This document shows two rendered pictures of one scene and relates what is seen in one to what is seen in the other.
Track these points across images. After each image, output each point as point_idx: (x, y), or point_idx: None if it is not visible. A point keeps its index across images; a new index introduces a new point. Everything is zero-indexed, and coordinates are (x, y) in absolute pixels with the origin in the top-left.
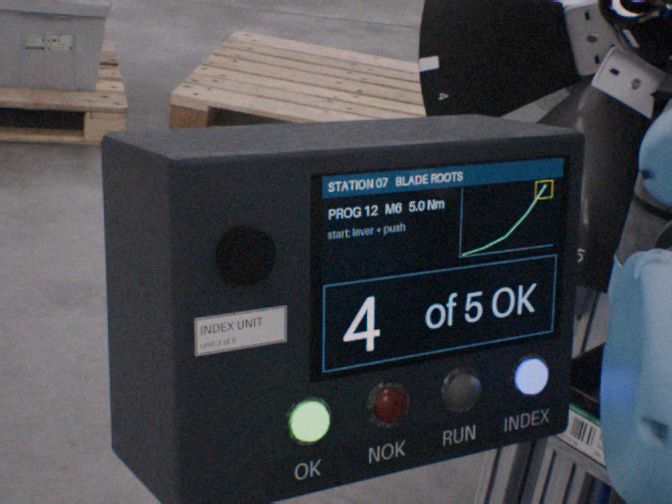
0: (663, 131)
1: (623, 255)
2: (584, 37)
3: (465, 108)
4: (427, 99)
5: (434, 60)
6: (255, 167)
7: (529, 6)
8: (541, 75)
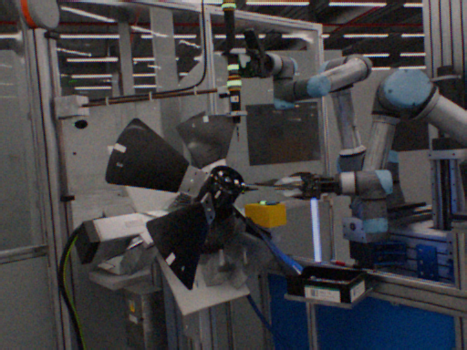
0: (390, 175)
1: (382, 215)
2: (206, 211)
3: (191, 266)
4: (179, 274)
5: (171, 255)
6: None
7: (192, 209)
8: (202, 233)
